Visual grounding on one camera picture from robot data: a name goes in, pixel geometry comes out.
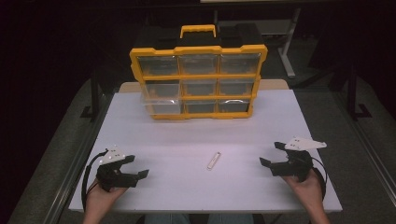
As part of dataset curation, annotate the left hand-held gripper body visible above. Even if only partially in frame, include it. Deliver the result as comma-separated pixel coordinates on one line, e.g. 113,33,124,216
95,145,138,192

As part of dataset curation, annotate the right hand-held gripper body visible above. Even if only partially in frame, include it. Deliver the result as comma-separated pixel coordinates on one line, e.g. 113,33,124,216
271,135,328,183

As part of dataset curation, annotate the person's left hand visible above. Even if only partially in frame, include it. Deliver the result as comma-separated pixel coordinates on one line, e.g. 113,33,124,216
83,182,129,219

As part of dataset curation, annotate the person's right hand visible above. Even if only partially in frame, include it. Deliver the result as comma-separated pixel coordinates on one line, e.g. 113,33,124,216
281,172,325,213

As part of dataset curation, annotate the small white tube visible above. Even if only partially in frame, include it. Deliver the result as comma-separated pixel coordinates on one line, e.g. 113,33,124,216
206,151,222,171

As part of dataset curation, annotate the tan wooden board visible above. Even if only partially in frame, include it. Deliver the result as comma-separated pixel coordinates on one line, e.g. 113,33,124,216
119,78,290,93

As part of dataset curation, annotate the black metal stand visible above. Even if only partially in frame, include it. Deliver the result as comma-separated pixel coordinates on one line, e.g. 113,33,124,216
346,62,373,120
79,71,102,120

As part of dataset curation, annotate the yellow black organizer case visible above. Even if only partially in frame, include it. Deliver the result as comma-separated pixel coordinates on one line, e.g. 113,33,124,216
129,21,269,121

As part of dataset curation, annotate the set of clear plastic drawers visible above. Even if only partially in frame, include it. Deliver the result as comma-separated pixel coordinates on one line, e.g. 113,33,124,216
137,53,262,115

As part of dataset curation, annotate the black cable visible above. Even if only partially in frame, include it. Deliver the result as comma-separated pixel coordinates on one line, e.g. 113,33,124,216
310,156,329,203
80,148,109,213

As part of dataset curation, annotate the aluminium frame rail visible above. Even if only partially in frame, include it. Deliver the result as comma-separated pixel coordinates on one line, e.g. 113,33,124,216
331,91,396,203

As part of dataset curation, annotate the white metal desk frame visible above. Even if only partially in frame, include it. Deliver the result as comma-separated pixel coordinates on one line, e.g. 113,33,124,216
214,7,303,78

